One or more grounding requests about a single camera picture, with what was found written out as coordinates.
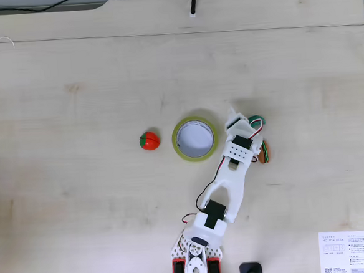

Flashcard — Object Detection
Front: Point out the green toy cucumber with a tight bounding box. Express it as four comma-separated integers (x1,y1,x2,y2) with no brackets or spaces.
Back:
247,114,267,129

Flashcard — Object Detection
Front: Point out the black tripod leg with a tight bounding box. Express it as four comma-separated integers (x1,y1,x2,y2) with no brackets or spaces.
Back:
189,0,202,18

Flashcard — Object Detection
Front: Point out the yellow tape roll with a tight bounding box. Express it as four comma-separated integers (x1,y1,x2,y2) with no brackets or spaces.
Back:
170,114,221,165

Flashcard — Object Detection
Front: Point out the toy hamburger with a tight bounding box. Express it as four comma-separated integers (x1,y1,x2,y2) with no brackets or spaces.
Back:
254,139,271,165

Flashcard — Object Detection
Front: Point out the white printed paper sheet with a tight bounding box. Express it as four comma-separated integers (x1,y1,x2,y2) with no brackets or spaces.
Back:
318,229,364,273

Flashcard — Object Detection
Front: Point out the thin white wire loop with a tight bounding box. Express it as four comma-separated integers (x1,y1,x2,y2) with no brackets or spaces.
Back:
0,35,16,54

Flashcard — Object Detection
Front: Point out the red toy strawberry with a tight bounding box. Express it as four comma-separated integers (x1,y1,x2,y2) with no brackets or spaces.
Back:
138,130,161,152

